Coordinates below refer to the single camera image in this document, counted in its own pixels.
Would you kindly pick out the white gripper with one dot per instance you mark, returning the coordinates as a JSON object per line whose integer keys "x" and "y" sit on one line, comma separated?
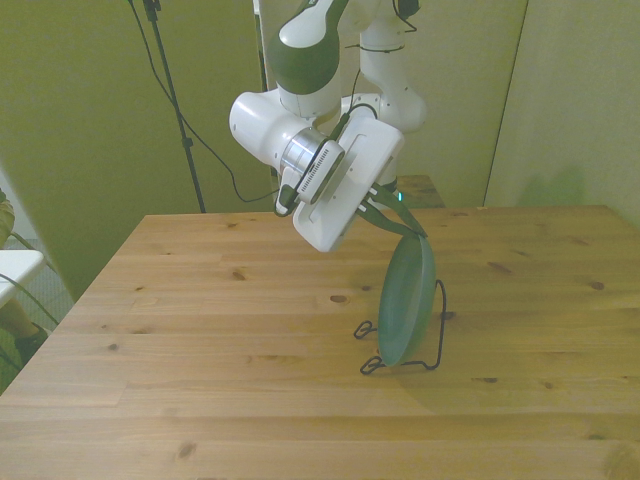
{"x": 360, "y": 170}

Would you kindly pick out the green round plate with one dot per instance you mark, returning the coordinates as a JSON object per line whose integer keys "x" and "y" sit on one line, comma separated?
{"x": 405, "y": 305}

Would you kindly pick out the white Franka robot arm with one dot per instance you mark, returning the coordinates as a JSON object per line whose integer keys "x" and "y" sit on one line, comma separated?
{"x": 300, "y": 60}

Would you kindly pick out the black tripod pole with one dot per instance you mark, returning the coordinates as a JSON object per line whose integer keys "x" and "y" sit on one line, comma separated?
{"x": 187, "y": 143}

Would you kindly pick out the white side furniture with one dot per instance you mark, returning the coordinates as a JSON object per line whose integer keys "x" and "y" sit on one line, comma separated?
{"x": 17, "y": 262}

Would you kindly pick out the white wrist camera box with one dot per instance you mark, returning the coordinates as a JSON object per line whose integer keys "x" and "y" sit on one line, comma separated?
{"x": 320, "y": 172}

